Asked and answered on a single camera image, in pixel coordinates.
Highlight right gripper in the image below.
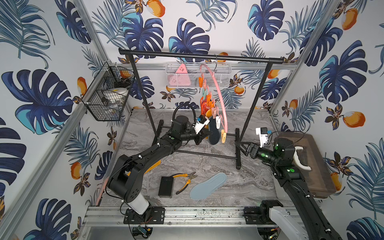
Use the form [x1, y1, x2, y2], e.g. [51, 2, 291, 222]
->
[235, 140, 281, 167]

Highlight beige yellow-edged insole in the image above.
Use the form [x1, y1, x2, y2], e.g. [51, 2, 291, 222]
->
[125, 160, 162, 176]

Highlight light blue insole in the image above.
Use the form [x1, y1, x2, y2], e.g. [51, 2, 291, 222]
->
[190, 173, 228, 201]

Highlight black clothes rack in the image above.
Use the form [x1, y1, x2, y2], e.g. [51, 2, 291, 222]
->
[118, 48, 286, 171]

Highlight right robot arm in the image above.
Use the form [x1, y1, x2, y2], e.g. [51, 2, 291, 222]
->
[237, 138, 341, 240]

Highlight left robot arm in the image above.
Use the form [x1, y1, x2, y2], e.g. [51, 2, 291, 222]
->
[106, 107, 211, 215]

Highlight pink clip hanger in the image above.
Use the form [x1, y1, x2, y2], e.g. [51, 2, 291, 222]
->
[197, 62, 229, 143]

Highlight dark navy insole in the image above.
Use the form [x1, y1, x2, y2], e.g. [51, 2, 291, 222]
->
[208, 117, 221, 145]

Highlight yellow clothes peg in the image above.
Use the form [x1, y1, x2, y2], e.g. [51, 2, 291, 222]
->
[221, 129, 227, 144]

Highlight orange insole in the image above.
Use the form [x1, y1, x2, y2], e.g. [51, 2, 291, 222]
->
[206, 109, 213, 119]

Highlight white clothes peg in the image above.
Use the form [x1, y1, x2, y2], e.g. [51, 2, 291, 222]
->
[215, 115, 222, 130]

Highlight red patterned insole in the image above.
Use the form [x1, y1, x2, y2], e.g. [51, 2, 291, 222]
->
[200, 95, 212, 116]

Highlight small black box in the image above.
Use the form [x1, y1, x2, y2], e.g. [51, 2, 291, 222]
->
[158, 177, 174, 198]

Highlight pink triangle item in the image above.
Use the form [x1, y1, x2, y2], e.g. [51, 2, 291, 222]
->
[167, 64, 191, 88]

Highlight brown plastic toolbox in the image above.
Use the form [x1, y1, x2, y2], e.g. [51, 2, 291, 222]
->
[273, 132, 337, 199]

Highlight white bowl in basket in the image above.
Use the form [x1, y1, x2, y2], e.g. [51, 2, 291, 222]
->
[102, 88, 129, 105]

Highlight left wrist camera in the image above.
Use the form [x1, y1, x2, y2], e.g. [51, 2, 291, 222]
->
[193, 116, 210, 134]

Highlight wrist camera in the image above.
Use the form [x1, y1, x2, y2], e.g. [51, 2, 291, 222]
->
[193, 116, 210, 134]
[256, 127, 272, 147]

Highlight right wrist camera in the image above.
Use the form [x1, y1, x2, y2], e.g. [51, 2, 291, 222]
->
[256, 127, 272, 147]

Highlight yellow handled pliers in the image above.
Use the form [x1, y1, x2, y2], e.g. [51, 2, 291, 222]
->
[171, 172, 197, 195]

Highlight clear wall shelf basket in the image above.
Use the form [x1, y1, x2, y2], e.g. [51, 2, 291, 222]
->
[165, 63, 232, 89]

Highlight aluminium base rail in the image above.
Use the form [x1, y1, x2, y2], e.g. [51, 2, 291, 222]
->
[80, 205, 328, 228]

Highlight black wire basket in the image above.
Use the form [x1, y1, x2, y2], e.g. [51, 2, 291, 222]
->
[81, 63, 135, 122]

